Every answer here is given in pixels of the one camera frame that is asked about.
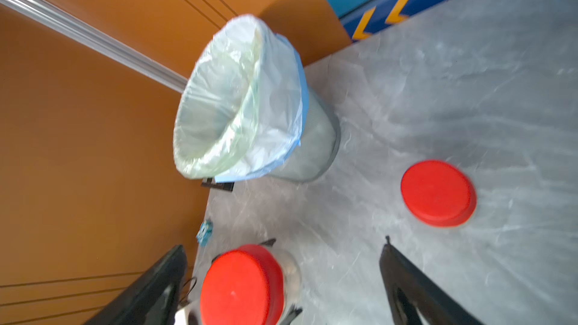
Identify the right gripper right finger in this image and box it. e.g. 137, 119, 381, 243
379, 236, 481, 324

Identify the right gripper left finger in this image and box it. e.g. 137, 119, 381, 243
86, 245, 188, 325

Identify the peanut jar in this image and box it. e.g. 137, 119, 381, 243
269, 247, 302, 310

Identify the red lid of jar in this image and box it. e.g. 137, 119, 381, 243
400, 159, 477, 228
200, 245, 285, 325

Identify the red lid of front jar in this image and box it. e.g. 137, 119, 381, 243
400, 159, 477, 228

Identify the small blue toy block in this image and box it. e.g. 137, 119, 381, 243
196, 219, 213, 247

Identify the grey mesh trash bin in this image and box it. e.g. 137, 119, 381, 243
269, 90, 341, 183

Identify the translucent green bin liner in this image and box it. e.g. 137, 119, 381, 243
173, 14, 309, 182

